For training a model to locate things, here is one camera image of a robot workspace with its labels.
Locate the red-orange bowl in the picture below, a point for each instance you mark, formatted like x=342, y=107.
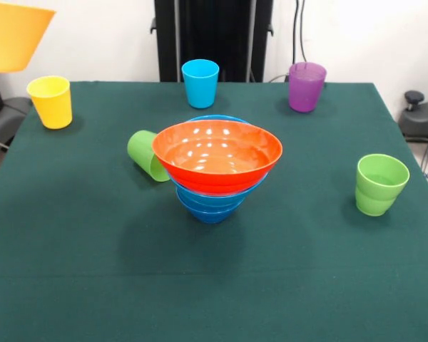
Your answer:
x=214, y=174

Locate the large blue bowl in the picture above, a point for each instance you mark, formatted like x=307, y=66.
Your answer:
x=214, y=196

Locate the small light blue bowl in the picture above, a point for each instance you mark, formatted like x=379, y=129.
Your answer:
x=207, y=203

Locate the small dark blue bowl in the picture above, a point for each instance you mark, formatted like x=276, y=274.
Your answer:
x=210, y=216

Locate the large yellow-orange bowl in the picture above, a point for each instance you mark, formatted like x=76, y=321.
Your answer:
x=10, y=39

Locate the smooth green cup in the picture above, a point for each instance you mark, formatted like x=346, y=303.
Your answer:
x=142, y=153

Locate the light blue cup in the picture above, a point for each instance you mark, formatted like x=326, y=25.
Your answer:
x=199, y=85

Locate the dark green tablecloth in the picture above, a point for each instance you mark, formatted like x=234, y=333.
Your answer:
x=214, y=267

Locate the purple cup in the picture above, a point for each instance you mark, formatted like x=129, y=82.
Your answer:
x=305, y=92

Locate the ridged green cup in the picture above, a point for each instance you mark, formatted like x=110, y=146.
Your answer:
x=374, y=203

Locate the yellow cup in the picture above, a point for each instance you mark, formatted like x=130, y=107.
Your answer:
x=53, y=107

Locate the grey black stand base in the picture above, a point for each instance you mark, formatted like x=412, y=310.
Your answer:
x=3, y=121
x=417, y=121

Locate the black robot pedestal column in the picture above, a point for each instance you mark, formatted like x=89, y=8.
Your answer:
x=214, y=39

